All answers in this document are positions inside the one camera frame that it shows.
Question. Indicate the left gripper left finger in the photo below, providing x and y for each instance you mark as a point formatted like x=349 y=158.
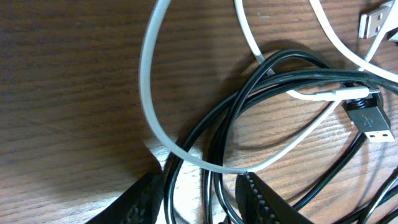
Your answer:
x=140 y=203

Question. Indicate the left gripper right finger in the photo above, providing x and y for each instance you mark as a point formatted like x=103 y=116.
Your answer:
x=259 y=204

